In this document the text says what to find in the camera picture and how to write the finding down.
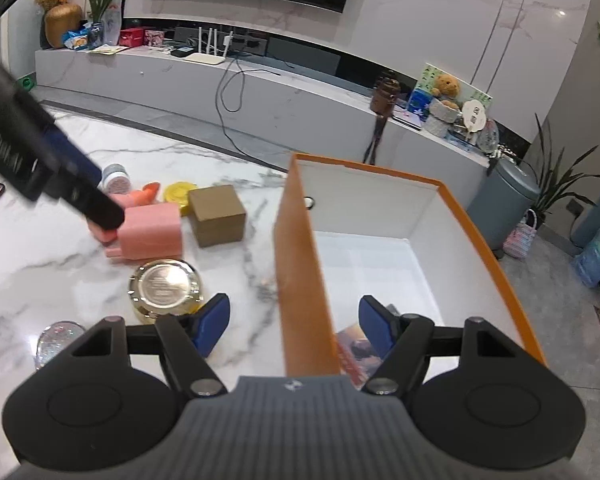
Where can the small green object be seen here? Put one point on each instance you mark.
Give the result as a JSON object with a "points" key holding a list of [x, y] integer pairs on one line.
{"points": [[27, 84]]}

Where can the white router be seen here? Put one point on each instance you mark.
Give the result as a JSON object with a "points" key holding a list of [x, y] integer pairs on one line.
{"points": [[205, 58]]}

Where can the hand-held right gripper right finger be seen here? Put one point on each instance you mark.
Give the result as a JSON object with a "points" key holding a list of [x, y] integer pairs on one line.
{"points": [[375, 327]]}

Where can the pink printed box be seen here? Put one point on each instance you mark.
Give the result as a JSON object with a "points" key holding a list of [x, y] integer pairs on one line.
{"points": [[155, 38]]}

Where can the pink notebook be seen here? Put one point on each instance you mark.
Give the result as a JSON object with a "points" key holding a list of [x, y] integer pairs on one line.
{"points": [[407, 120]]}

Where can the printed picture card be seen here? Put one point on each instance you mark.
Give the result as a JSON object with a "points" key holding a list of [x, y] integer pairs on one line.
{"points": [[352, 347]]}

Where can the yellow paper envelope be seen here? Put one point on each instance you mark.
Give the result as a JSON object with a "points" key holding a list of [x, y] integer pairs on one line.
{"points": [[105, 49]]}

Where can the grey trash can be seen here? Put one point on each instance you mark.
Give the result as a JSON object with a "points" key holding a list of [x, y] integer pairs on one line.
{"points": [[502, 200]]}

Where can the clear plastic bag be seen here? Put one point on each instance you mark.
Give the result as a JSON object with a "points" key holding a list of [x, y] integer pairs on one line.
{"points": [[490, 137]]}

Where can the brown teddy bear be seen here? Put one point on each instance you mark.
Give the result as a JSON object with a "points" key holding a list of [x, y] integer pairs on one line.
{"points": [[446, 87]]}

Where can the blue snack bag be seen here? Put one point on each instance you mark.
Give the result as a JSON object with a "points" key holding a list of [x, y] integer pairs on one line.
{"points": [[76, 39]]}

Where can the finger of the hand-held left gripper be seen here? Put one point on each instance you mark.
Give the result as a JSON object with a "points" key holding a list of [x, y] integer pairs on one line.
{"points": [[100, 210], [77, 160]]}

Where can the long leaf potted plant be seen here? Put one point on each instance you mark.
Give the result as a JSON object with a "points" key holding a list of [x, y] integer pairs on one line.
{"points": [[555, 185]]}

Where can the white marble tv cabinet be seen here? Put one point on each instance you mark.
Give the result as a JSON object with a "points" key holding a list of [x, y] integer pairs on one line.
{"points": [[290, 105]]}

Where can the white round hand fan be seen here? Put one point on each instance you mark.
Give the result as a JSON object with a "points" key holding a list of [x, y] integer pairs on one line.
{"points": [[474, 115]]}

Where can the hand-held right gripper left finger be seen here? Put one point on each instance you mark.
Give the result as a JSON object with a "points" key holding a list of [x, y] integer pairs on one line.
{"points": [[212, 325]]}

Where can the white gift bag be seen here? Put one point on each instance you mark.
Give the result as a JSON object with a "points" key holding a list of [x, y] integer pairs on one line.
{"points": [[111, 25]]}

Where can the pink pump bottle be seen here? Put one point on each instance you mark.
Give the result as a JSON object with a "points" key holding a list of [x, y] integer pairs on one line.
{"points": [[150, 235]]}

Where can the brown shoulder bag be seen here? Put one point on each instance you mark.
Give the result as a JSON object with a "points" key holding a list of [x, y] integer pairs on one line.
{"points": [[384, 97]]}

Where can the yellow round container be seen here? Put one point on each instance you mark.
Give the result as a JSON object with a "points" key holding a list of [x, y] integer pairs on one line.
{"points": [[177, 195]]}

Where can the white woven basket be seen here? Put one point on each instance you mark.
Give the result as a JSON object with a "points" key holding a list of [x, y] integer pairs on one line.
{"points": [[442, 117]]}

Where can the clear glitter ball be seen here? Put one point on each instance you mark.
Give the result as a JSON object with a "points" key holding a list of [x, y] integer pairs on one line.
{"points": [[57, 342]]}

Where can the pink woven bag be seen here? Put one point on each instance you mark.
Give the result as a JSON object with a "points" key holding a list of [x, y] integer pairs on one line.
{"points": [[520, 237]]}

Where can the red box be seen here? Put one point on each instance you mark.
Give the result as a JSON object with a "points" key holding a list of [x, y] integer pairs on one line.
{"points": [[131, 37]]}

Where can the orange cardboard box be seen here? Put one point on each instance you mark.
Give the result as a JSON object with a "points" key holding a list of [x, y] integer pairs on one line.
{"points": [[300, 260]]}

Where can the small glitter jar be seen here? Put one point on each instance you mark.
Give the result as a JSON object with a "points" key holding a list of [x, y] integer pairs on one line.
{"points": [[116, 177]]}

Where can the brown cardboard box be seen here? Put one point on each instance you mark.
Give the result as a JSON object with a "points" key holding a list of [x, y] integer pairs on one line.
{"points": [[215, 220]]}

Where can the gold vase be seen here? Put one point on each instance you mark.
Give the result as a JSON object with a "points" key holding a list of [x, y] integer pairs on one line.
{"points": [[62, 25]]}

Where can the blue box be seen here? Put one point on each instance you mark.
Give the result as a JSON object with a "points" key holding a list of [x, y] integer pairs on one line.
{"points": [[419, 105]]}

